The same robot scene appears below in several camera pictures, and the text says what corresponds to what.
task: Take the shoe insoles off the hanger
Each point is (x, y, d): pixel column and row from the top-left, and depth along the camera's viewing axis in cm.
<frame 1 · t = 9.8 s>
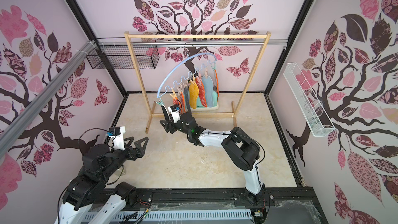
left hand: (139, 142, 67), fingers open
right hand: (163, 119, 84), fingers open
red patterned insole: (182, 99, 84), point 26 cm above the table
yellow insole: (194, 91, 87), point 27 cm above the table
light blue insole: (208, 84, 90), point 27 cm above the table
mint green toaster: (200, 107, 105), point 7 cm above the table
red insole: (201, 90, 91), point 24 cm above the table
orange edged insole: (217, 90, 103), point 16 cm above the table

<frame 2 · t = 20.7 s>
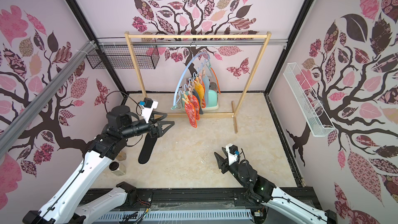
left hand: (168, 122, 65), fingers open
right hand: (218, 152, 77), fingers open
red patterned insole: (190, 112, 82), point 23 cm above the table
yellow insole: (200, 90, 86), point 28 cm above the table
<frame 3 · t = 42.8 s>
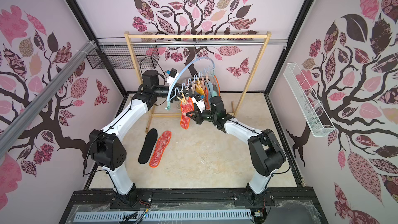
left hand: (188, 93, 74), fingers closed
right hand: (187, 115, 82), fingers closed
red patterned insole: (162, 142, 95), on the table
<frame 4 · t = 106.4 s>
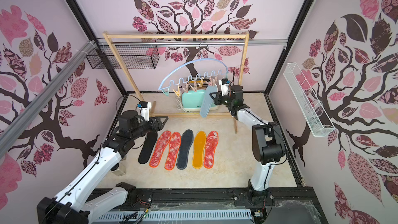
left hand: (163, 121, 76), fingers open
right hand: (209, 94, 90), fingers closed
yellow insole: (199, 143, 94), on the table
red patterned insole 2: (174, 145, 94), on the table
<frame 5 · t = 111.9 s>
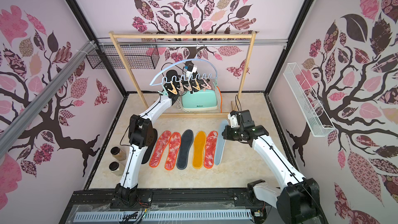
left hand: (205, 83, 83), fingers closed
right hand: (222, 135, 80), fingers closed
light blue insole: (220, 142, 83), point 12 cm above the table
glass jar: (116, 169, 76), point 9 cm above the table
